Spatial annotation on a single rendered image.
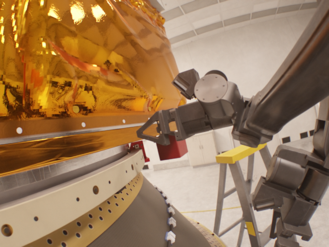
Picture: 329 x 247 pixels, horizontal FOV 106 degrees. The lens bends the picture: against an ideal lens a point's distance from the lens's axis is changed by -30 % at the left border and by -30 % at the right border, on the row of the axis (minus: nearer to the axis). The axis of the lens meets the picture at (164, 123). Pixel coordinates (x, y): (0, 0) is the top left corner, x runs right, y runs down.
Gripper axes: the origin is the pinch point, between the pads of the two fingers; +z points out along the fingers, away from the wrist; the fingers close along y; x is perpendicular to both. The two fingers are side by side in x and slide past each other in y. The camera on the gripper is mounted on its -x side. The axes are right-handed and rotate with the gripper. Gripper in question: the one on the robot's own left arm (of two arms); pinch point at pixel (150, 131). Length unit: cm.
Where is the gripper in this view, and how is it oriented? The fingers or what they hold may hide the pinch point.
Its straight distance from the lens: 42.6
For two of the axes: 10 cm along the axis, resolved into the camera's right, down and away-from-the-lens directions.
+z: -8.9, 2.2, 4.1
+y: -4.1, 0.6, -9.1
